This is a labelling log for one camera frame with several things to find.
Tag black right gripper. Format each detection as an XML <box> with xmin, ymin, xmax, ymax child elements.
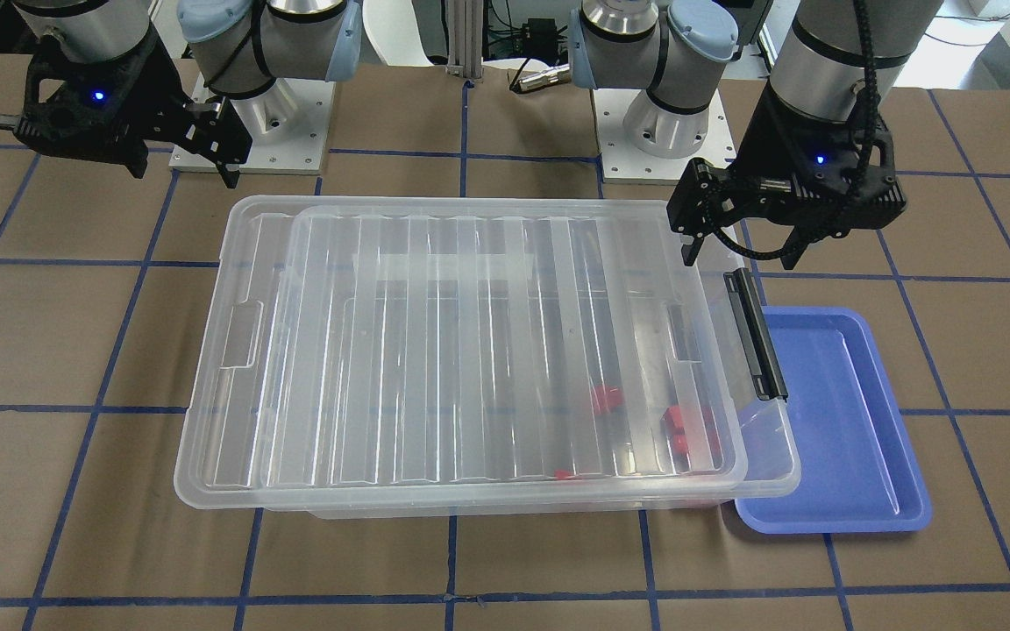
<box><xmin>0</xmin><ymin>27</ymin><xmax>253</xmax><ymax>190</ymax></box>

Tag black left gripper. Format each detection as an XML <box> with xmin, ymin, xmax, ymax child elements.
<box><xmin>668</xmin><ymin>87</ymin><xmax>908</xmax><ymax>269</ymax></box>

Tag clear plastic box lid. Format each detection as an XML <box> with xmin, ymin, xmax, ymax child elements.
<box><xmin>174</xmin><ymin>195</ymin><xmax>758</xmax><ymax>519</ymax></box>

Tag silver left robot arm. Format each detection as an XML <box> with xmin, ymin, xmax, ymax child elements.
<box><xmin>566</xmin><ymin>1</ymin><xmax>941</xmax><ymax>269</ymax></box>

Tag blue plastic tray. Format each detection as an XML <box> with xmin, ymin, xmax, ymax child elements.
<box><xmin>735</xmin><ymin>307</ymin><xmax>933</xmax><ymax>535</ymax></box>

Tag clear plastic storage box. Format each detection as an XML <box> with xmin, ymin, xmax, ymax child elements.
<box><xmin>255</xmin><ymin>262</ymin><xmax>802</xmax><ymax>521</ymax></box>

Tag black box latch handle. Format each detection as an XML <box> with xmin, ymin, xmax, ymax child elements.
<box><xmin>724</xmin><ymin>267</ymin><xmax>788</xmax><ymax>401</ymax></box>

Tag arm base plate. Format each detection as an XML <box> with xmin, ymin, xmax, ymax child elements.
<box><xmin>592</xmin><ymin>89</ymin><xmax>737</xmax><ymax>185</ymax></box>
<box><xmin>169</xmin><ymin>72</ymin><xmax>336</xmax><ymax>174</ymax></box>

